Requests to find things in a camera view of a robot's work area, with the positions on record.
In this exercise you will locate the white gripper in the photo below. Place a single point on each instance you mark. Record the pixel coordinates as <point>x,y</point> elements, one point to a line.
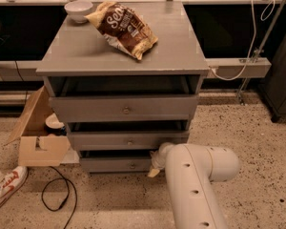
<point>159,157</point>

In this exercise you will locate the grey bottom drawer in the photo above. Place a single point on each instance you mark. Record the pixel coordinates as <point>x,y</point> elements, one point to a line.
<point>116,161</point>

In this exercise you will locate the grey drawer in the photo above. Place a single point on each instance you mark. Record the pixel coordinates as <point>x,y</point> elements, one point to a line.
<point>116,161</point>
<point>123,108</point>
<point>89,141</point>

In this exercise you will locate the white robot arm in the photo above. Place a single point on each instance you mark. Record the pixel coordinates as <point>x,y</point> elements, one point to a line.
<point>190,172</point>

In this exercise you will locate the grey top drawer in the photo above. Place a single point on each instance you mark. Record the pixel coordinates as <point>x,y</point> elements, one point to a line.
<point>123,108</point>

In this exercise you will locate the grey middle drawer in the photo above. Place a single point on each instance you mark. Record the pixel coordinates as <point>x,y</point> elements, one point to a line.
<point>89,141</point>

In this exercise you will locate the open cardboard box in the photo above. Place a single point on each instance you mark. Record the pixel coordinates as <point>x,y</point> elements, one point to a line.
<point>37,148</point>

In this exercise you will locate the white bowl in box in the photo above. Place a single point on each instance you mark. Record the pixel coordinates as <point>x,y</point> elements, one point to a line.
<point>53,122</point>

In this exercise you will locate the white red sneaker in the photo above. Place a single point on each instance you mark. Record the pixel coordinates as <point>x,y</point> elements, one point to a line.
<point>11,182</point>

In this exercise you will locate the brown coffee pads bag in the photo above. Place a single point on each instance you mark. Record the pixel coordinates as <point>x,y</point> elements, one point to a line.
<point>123,28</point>

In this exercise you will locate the dark grey side cabinet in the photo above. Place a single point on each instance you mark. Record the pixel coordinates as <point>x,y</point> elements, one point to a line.
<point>273,89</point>

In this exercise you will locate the white ceramic bowl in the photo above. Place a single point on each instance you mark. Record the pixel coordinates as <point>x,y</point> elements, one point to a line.
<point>78,10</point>

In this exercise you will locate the metal stand pole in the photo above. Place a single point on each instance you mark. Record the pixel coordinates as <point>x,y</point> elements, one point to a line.
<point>257,52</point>

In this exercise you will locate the grey wall rail ledge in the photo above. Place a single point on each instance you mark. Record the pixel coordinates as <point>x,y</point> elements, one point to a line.
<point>224,67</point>

